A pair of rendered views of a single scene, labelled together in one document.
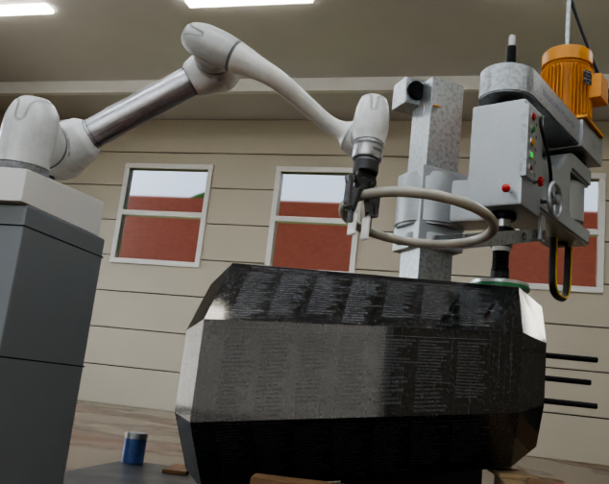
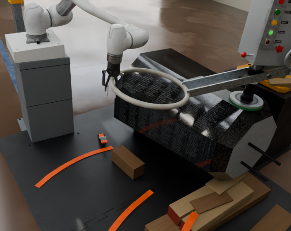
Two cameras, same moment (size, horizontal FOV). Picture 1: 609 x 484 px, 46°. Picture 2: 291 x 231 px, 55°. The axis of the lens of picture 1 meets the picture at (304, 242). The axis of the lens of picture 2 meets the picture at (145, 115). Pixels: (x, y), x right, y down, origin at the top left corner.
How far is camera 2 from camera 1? 2.10 m
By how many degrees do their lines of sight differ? 59
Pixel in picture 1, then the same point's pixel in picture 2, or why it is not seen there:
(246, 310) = (128, 84)
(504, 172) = (254, 39)
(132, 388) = not seen: hidden behind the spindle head
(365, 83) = not seen: outside the picture
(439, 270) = not seen: hidden behind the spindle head
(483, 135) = (254, 6)
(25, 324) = (35, 96)
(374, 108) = (109, 37)
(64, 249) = (45, 68)
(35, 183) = (19, 55)
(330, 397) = (147, 129)
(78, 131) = (53, 12)
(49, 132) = (35, 21)
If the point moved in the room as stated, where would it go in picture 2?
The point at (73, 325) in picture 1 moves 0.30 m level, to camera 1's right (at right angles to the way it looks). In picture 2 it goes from (61, 89) to (81, 102)
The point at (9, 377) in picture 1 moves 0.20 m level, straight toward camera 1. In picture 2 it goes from (34, 111) to (16, 122)
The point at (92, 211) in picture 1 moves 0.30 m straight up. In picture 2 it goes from (58, 50) to (54, 12)
